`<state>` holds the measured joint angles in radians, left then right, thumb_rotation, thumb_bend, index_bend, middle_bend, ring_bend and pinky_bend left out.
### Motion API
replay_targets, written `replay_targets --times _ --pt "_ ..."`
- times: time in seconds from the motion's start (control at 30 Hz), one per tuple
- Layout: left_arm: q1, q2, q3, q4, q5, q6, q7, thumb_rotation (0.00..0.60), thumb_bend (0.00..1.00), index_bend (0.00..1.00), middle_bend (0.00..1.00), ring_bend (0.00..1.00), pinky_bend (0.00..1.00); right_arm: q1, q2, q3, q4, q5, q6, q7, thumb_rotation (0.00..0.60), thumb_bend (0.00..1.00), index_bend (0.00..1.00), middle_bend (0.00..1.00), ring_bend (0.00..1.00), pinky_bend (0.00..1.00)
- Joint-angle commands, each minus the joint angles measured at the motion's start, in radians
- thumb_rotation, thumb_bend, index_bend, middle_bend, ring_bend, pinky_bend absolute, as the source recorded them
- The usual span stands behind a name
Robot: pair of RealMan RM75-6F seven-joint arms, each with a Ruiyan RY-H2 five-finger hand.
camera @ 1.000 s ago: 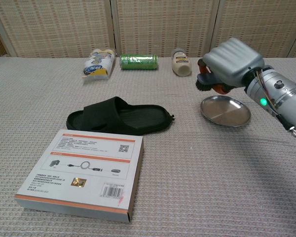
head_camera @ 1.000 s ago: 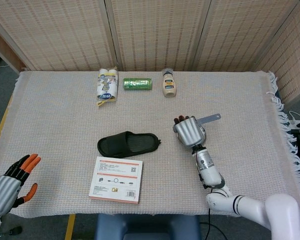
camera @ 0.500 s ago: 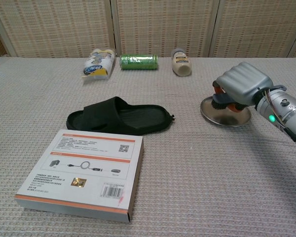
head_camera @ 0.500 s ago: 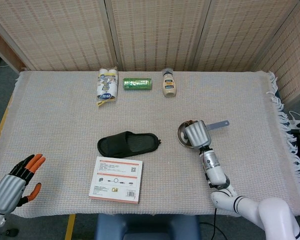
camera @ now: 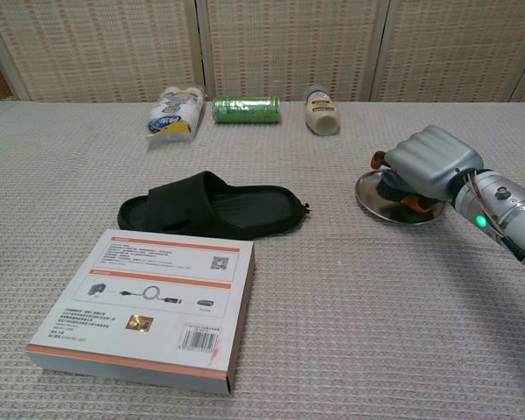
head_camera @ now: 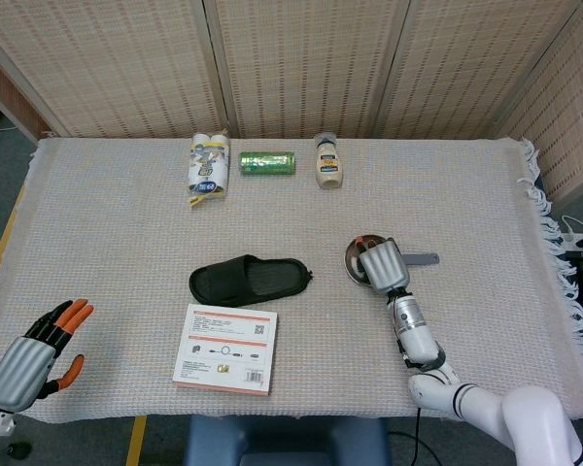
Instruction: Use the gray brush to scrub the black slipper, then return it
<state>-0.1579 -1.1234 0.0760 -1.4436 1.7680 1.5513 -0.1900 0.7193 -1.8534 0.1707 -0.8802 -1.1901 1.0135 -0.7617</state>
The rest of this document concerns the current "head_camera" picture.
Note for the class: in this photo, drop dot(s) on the green wrapped roll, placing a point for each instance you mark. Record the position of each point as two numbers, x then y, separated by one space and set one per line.
267 163

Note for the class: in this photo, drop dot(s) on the cream mayonnaise bottle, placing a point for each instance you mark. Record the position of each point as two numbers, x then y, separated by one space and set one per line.
329 167

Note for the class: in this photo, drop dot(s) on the beige woven tablecloth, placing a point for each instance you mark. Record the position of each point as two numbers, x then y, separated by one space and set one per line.
126 233

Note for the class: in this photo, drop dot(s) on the blue padded seat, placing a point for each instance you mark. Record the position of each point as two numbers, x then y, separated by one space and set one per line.
286 442

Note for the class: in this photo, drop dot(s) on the white orange product box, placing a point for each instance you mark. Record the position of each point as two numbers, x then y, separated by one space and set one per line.
226 347

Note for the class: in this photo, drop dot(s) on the black rubber slipper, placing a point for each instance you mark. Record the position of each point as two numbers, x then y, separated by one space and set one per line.
252 284

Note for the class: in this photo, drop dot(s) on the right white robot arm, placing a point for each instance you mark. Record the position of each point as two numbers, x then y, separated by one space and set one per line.
415 332

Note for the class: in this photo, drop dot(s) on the white roll pack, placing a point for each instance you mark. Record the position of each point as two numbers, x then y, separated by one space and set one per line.
209 167

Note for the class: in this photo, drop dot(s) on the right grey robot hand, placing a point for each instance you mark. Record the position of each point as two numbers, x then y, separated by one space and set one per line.
384 267

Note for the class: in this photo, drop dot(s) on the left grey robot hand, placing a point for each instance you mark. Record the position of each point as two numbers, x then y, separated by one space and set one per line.
22 371

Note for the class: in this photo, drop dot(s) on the bamboo folding screen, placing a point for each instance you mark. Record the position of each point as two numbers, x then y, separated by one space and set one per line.
296 63

